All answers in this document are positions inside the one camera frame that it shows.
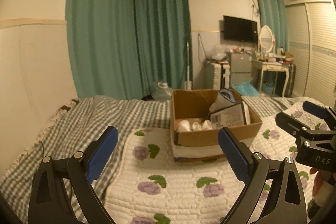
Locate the white louvered wardrobe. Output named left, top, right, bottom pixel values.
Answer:
left=286, top=0, right=335, bottom=106

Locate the white dressing table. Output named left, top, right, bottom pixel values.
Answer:
left=252, top=60, right=295, bottom=97

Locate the white suitcase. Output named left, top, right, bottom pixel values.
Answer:
left=205, top=63, right=230, bottom=90

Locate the silver mini fridge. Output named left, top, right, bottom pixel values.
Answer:
left=230, top=53, right=252, bottom=87

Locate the clear plastic bag pile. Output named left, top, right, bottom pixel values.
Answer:
left=210, top=46, right=227, bottom=62

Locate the white floral quilt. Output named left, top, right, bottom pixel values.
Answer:
left=103, top=101, right=336, bottom=224

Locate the large teal curtain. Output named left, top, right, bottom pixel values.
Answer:
left=66, top=0, right=191, bottom=100

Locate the white flat mop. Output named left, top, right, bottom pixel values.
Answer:
left=185, top=42, right=192, bottom=90

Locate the black wall television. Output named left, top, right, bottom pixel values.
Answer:
left=223, top=15, right=259, bottom=43

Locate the blue white tissue pack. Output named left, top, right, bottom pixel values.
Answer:
left=209, top=89, right=236, bottom=113

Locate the clear water jug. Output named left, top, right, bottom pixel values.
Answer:
left=151, top=81, right=173, bottom=102

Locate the brown cardboard box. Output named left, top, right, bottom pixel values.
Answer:
left=170, top=89, right=262, bottom=148

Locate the small teal window curtain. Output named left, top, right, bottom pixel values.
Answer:
left=257, top=0, right=288, bottom=51

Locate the oval white vanity mirror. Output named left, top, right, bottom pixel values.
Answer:
left=259, top=25, right=275, bottom=53

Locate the white plush toy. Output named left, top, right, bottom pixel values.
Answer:
left=177, top=119, right=213, bottom=132

